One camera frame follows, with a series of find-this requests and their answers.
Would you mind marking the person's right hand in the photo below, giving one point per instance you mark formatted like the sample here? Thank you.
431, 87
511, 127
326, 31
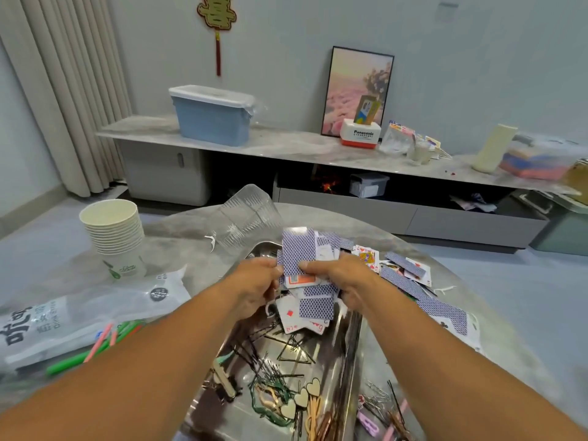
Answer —
354, 280

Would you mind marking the grey green storage bin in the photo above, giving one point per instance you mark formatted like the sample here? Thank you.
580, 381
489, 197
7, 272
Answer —
560, 227

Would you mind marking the framed pink picture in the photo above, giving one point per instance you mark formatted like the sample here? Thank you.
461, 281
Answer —
345, 82

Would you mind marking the pile of colourful straws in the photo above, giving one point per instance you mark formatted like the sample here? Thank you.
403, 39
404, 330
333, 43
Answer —
73, 363

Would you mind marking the person's right forearm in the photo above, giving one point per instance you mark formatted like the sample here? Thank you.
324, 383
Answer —
441, 372

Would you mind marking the blue storage box white lid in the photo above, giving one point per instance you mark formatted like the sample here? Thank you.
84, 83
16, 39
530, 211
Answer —
211, 116

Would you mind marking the red gold wall hanging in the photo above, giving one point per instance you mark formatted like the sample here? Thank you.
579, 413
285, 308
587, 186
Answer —
217, 18

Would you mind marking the person's left hand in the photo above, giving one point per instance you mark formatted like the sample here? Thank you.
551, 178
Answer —
250, 289

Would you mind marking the metal tray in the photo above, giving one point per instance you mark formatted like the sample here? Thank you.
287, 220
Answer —
234, 422

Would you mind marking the white wall switch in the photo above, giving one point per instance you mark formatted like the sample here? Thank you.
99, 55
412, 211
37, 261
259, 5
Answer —
447, 12

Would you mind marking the group of white paper cups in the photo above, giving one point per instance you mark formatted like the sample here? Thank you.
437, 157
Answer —
115, 234

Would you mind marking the colourful small packet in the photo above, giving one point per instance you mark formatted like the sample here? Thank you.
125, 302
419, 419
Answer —
434, 144

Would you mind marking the clear storage box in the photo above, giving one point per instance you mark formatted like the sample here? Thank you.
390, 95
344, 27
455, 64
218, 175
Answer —
547, 158

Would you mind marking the small colourful box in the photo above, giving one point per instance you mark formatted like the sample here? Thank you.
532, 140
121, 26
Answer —
367, 108

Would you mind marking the white floss pick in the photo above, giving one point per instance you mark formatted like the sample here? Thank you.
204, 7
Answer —
210, 241

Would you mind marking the pile of floss picks and clips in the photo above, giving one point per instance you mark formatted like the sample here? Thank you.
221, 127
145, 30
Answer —
276, 372

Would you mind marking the cream paper roll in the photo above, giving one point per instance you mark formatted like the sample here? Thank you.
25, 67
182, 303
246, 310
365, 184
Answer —
494, 148

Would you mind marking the clear ribbed organizer box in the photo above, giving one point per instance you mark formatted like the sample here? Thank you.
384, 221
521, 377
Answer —
246, 214

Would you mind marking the person's left forearm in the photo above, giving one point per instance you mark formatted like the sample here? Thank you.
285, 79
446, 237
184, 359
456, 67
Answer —
110, 390

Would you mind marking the pile of playing cards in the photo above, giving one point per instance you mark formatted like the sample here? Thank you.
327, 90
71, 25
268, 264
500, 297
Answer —
299, 248

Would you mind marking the white and red small box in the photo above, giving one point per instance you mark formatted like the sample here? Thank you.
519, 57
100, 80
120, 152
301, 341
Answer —
360, 135

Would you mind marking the loose papers in cabinet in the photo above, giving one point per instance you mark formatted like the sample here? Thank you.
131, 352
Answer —
473, 205

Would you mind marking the clear bag of snacks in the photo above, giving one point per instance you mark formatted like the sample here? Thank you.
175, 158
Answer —
397, 140

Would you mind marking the white box in cabinet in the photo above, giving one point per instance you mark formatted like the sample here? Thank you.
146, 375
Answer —
367, 186

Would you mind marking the beige curtain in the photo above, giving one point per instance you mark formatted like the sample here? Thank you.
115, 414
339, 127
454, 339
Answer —
64, 87

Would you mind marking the clear printed plastic bag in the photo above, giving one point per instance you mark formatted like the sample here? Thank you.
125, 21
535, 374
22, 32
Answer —
83, 312

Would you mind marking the grey cabinet with marble top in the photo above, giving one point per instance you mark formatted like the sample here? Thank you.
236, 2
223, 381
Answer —
285, 139

